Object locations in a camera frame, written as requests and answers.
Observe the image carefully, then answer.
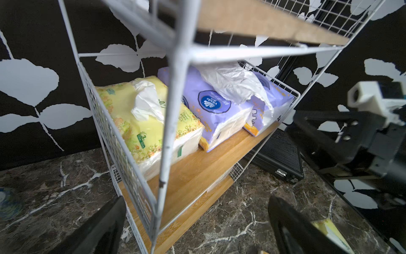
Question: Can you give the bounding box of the black hard case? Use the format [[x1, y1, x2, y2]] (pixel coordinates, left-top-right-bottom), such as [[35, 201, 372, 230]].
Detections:
[[244, 129, 304, 184]]

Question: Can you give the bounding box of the purple tissue pack front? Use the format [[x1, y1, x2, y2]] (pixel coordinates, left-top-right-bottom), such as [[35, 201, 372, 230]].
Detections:
[[158, 61, 274, 152]]

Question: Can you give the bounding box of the green floral tissue pack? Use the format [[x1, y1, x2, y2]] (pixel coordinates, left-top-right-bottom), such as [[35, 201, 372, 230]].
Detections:
[[96, 76, 204, 181]]

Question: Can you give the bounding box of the yellow green tissue pack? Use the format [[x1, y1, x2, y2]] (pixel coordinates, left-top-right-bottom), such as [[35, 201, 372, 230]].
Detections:
[[311, 218, 354, 254]]

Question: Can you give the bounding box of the purple tissue pack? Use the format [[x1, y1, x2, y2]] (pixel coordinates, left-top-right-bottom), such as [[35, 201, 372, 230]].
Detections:
[[244, 72, 295, 137], [158, 61, 274, 152]]

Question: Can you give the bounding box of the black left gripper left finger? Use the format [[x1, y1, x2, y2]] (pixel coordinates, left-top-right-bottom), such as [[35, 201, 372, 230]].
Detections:
[[49, 196, 126, 254]]

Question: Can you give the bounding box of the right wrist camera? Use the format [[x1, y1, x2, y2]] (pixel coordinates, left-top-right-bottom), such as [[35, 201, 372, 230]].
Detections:
[[347, 81, 406, 127]]

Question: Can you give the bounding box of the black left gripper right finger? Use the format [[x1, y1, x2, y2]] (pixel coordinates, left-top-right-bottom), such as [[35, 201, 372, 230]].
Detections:
[[267, 196, 346, 254]]

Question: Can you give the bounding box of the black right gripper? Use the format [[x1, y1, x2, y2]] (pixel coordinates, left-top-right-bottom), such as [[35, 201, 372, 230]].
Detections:
[[293, 111, 406, 196]]

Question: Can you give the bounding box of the white wire wooden shelf rack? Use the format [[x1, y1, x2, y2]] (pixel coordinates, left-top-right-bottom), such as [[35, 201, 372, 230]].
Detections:
[[59, 1, 383, 254]]

